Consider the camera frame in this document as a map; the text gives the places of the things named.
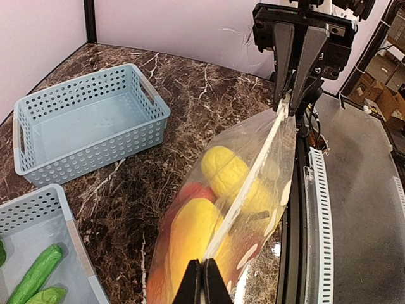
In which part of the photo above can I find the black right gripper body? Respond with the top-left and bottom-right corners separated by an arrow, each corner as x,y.
252,3 -> 355,79

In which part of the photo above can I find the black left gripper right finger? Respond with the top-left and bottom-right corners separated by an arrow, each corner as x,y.
202,258 -> 233,304

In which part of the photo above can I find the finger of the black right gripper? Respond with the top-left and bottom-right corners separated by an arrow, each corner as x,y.
289,25 -> 329,116
273,22 -> 294,111

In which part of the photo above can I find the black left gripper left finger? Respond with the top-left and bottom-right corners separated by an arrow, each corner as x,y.
172,260 -> 202,304

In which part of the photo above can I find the orange toy carrot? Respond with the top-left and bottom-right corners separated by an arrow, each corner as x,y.
147,197 -> 238,303

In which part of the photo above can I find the clear dotted zip top bag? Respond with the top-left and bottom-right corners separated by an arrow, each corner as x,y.
146,97 -> 296,303

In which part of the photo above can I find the red toy strawberry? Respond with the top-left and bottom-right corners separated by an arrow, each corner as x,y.
174,182 -> 216,206

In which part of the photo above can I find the yellow toy corn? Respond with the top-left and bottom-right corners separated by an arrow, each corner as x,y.
201,146 -> 275,215

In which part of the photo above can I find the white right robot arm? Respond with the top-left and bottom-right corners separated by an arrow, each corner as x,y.
252,1 -> 356,117

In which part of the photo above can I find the light green toy gourd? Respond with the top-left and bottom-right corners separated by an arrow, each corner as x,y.
26,287 -> 67,304

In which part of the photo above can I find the green toy cucumber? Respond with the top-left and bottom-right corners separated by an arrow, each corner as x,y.
7,244 -> 63,304

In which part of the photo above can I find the small blue perforated basket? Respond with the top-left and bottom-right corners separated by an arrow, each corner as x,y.
1,184 -> 109,303

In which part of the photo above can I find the green toy pepper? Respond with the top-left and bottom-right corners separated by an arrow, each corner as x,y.
0,241 -> 7,267

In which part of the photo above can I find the large blue perforated basket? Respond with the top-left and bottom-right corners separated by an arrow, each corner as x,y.
13,64 -> 171,187

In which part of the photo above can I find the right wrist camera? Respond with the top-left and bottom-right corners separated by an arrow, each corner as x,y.
332,0 -> 375,21

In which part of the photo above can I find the black front table rail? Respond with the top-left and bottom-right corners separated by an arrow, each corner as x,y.
276,117 -> 308,303

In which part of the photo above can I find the white slotted cable duct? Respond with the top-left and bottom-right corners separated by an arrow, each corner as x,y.
306,148 -> 404,303

